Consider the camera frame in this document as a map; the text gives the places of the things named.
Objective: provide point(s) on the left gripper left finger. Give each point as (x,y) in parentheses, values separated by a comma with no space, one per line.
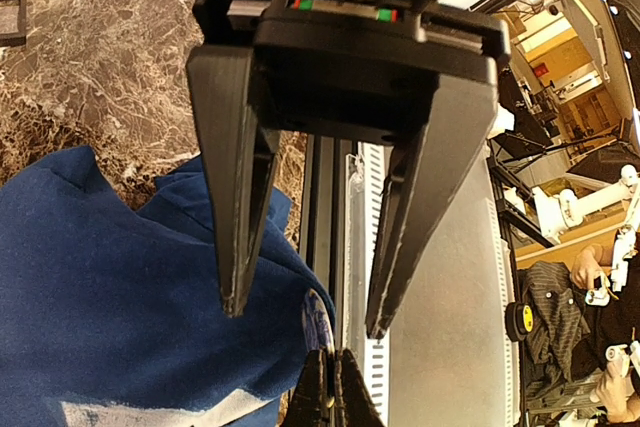
(239,159)

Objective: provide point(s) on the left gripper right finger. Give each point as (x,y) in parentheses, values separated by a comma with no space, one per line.
(424,175)

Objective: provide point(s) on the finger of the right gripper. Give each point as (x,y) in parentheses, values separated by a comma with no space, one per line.
(309,405)
(353,405)

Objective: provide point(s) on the round blue brooch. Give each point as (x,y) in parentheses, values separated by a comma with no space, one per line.
(316,324)

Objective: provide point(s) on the navy blue t-shirt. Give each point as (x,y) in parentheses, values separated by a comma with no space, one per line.
(111,316)

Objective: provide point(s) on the person in striped shirt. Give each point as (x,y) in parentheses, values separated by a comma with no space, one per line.
(570,337)

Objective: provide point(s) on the black square tray middle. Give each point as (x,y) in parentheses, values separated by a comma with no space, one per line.
(13,23)

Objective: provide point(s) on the black front rail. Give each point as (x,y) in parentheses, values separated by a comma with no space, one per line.
(324,238)

